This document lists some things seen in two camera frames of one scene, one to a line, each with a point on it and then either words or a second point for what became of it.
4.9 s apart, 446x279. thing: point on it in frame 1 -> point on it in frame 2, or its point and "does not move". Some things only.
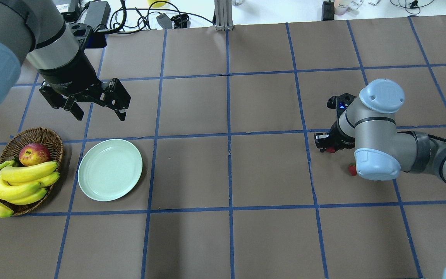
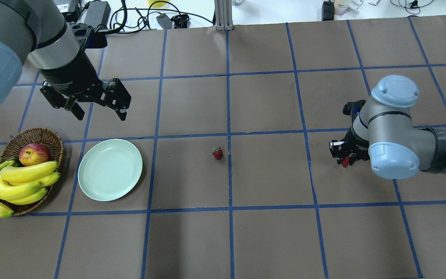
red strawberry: (352, 169) -> (345, 162)
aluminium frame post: (223, 15) does not move
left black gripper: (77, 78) does not move
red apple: (33, 153) does not move
